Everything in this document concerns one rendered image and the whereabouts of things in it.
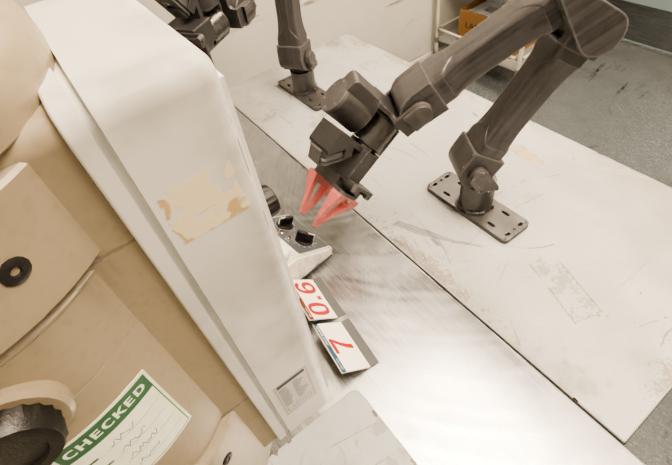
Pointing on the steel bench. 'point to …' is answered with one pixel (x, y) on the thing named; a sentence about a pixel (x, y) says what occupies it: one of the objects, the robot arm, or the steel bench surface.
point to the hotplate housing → (299, 263)
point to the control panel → (295, 236)
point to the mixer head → (136, 251)
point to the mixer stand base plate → (345, 438)
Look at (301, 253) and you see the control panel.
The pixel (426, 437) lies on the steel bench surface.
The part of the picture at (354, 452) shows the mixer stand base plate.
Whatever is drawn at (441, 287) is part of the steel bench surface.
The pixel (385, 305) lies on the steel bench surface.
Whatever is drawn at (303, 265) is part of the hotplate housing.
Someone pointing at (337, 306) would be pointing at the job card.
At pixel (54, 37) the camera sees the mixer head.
